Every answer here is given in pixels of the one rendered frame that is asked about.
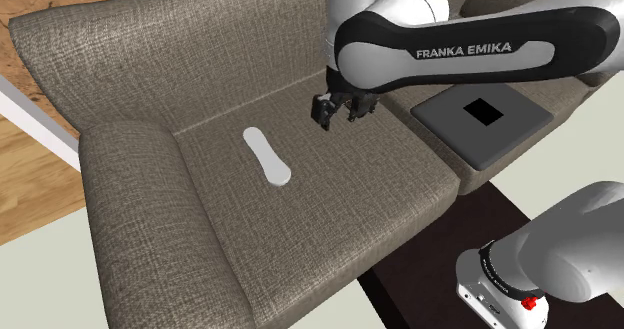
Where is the grey-brown fabric sofa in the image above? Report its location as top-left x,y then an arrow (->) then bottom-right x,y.
8,0 -> 624,329

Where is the white remote control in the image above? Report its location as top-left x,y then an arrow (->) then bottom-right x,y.
242,126 -> 293,188

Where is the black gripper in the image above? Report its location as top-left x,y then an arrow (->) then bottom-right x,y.
310,67 -> 382,132

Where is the grey flat square slab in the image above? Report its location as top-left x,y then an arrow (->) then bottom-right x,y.
410,83 -> 555,172

